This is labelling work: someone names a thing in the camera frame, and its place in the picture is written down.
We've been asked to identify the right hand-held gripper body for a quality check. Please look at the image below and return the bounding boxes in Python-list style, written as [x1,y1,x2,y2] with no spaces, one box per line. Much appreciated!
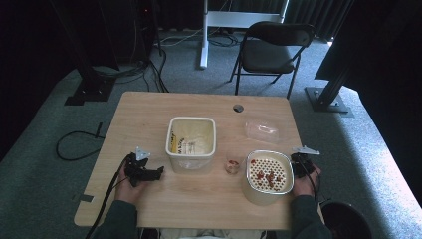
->
[290,145,321,178]

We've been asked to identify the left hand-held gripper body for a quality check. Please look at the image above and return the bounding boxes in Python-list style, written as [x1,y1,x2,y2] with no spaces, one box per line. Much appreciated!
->
[123,145,157,187]

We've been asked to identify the cream square plastic bin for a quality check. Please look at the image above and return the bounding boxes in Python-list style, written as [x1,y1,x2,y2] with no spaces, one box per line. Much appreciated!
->
[164,116,217,175]

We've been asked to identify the clear plastic cup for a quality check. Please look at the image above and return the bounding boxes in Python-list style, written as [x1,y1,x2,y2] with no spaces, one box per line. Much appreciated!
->
[244,119,281,144]

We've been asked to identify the cream container with perforated strainer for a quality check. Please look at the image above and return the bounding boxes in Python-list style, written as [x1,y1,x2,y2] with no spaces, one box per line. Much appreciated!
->
[241,149,296,207]

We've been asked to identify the person's right hand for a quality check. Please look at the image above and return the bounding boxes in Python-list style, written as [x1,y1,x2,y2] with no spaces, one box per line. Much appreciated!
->
[292,164,322,197]

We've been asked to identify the person's left hand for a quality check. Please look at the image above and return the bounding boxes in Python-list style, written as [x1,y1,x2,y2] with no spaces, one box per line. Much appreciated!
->
[114,165,150,205]

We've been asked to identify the scattered red food pieces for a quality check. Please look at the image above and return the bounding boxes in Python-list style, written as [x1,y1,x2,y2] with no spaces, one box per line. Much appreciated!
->
[250,158,287,192]

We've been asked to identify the clear printed plastic bag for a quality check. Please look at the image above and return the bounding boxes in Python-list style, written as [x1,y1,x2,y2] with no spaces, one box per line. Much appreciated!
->
[169,123,213,155]

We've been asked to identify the grey tape strip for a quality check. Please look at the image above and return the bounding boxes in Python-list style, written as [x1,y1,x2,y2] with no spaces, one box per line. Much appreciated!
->
[72,193,95,203]

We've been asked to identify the small clear glass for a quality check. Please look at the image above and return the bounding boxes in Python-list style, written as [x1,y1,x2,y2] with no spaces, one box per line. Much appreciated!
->
[225,152,241,175]

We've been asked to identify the black metal stand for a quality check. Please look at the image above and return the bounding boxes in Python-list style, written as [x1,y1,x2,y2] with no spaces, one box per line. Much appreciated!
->
[49,0,117,107]
[305,0,355,118]

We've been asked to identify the black round bin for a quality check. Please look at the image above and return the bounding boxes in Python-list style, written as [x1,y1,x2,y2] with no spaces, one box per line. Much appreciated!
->
[319,199,374,239]

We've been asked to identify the black folding chair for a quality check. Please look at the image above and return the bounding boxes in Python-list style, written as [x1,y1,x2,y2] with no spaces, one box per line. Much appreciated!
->
[229,21,317,100]

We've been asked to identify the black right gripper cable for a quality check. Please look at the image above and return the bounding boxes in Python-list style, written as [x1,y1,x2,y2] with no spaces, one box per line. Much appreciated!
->
[298,155,321,204]

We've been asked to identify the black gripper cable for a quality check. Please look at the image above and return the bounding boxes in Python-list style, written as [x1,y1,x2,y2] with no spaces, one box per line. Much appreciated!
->
[298,155,321,204]
[84,155,131,239]

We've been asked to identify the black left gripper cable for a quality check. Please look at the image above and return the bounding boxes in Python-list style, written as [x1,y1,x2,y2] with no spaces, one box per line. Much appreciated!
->
[84,155,131,239]

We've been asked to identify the black looped floor cable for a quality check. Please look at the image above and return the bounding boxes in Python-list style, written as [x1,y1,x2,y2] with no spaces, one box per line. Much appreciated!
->
[55,121,106,162]

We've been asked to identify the bundle of black floor cables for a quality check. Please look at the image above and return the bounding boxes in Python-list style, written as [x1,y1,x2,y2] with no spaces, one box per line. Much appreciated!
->
[93,19,170,94]

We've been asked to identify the white floor cable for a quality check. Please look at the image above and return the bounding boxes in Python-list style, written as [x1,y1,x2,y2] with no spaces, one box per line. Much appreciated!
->
[155,28,204,48]

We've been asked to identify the white desk frame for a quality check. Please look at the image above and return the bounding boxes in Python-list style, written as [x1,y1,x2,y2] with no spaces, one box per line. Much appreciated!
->
[198,0,290,70]

